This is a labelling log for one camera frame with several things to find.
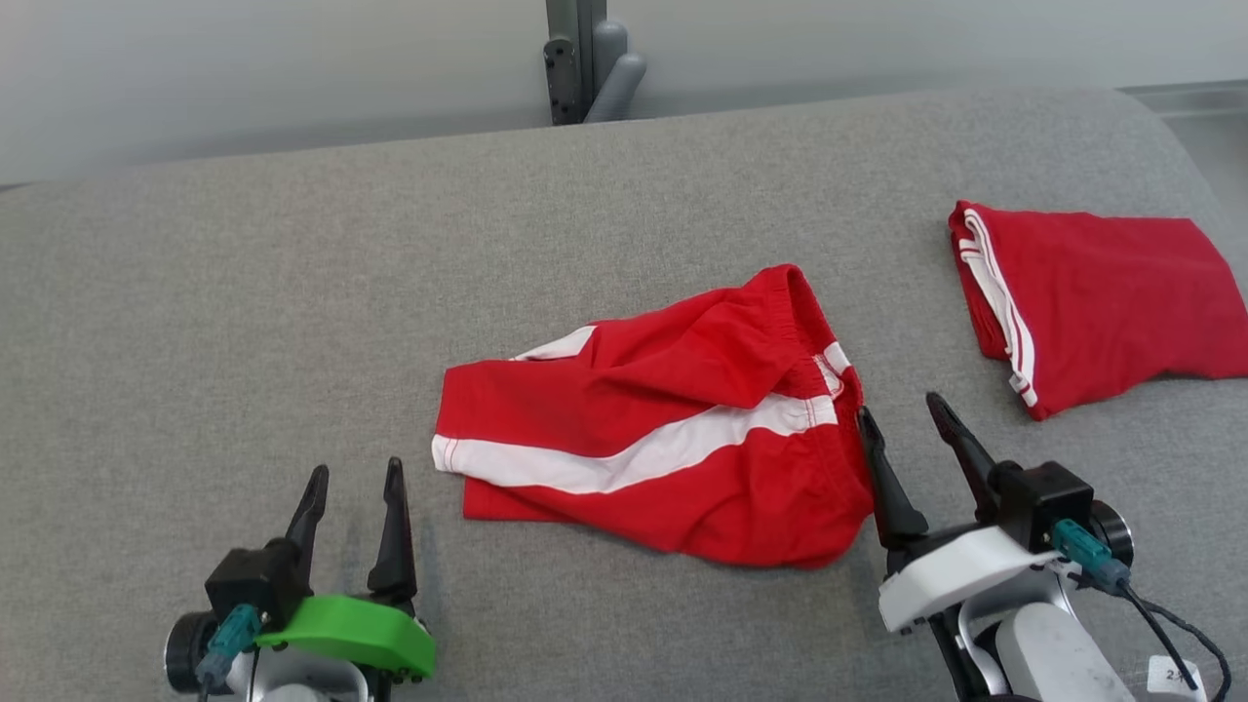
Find teal cable connector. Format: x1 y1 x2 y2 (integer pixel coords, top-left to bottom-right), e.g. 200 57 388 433
195 604 262 688
1051 520 1132 596

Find grey rounded tube handle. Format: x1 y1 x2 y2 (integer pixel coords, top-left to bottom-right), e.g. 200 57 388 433
583 21 647 123

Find white paper cable tag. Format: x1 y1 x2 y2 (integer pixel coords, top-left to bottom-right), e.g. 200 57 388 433
1146 655 1211 699

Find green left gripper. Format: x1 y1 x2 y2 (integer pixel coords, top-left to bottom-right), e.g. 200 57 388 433
255 457 437 683

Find black hinge bracket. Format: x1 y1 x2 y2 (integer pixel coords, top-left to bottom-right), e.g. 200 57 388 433
544 37 583 126

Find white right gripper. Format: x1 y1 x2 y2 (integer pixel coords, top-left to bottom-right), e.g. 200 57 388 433
856 392 1073 637

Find red Bulls 23 jersey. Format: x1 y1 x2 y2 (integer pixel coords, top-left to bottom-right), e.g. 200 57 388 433
948 200 1248 422

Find red shorts with white stripe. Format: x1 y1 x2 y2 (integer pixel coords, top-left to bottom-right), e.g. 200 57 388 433
432 263 876 569

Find grey metal floor frame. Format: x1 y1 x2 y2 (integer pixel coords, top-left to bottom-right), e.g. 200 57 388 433
1121 80 1248 120

